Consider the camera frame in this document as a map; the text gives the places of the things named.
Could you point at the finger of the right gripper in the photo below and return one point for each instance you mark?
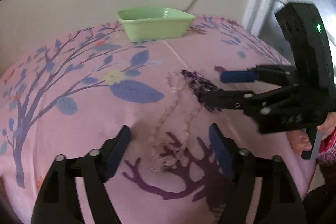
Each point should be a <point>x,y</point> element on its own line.
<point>272,74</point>
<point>277,101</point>

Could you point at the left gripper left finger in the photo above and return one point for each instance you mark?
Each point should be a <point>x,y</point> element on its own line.
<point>58,200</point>

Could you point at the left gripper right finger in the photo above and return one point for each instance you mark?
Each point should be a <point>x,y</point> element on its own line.
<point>279,201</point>

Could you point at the pink tree-print bedsheet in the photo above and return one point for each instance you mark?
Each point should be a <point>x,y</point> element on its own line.
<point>73,93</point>

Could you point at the green plastic tray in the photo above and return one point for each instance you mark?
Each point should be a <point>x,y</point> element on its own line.
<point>154,23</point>

